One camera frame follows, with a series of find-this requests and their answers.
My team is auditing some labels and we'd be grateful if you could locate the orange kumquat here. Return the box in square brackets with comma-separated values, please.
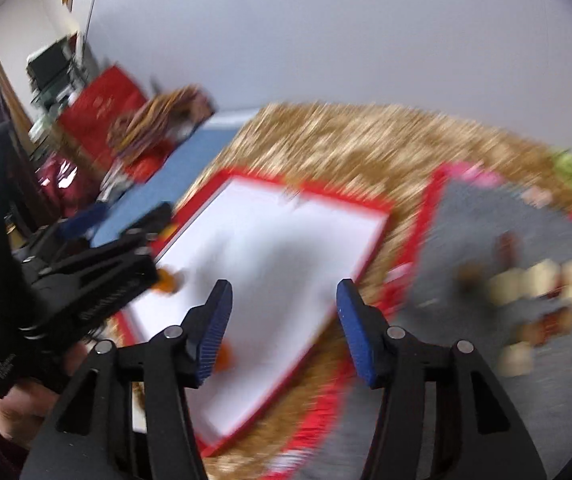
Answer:
[214, 340, 234, 373]
[152, 268, 185, 295]

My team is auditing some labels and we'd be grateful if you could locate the grey felt mat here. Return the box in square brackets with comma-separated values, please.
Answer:
[294, 179, 572, 480]

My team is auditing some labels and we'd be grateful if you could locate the white tray red rim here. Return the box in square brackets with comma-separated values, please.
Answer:
[116, 168, 392, 456]

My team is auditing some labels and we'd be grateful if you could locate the brown longan small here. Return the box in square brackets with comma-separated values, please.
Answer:
[455, 260, 484, 294]

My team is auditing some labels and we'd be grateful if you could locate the gold sequin tablecloth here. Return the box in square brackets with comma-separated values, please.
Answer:
[175, 104, 572, 479]

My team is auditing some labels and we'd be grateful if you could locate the person left hand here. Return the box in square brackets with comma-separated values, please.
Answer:
[0, 341, 90, 451]

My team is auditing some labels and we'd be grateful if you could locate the striped knitted scarf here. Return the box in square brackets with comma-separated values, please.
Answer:
[107, 86, 215, 160]

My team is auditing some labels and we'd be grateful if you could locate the black office chair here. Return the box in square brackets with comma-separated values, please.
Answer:
[26, 34, 88, 110]

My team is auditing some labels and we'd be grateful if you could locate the red jujube date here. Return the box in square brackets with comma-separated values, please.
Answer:
[496, 231, 518, 270]
[518, 307, 572, 347]

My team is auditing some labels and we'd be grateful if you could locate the red gift bag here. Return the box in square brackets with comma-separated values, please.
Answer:
[57, 65, 147, 169]

